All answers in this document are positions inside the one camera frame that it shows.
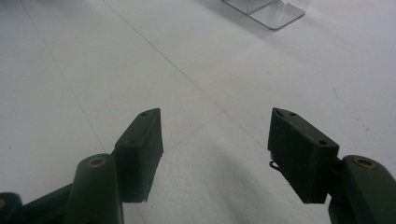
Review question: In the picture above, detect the clear plastic pen organizer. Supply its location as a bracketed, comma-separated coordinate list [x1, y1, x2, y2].
[219, 0, 313, 32]

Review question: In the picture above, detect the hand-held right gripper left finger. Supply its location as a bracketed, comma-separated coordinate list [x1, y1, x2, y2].
[111, 107, 164, 204]

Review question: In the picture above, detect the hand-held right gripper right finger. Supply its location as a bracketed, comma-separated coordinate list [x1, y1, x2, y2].
[267, 106, 341, 205]

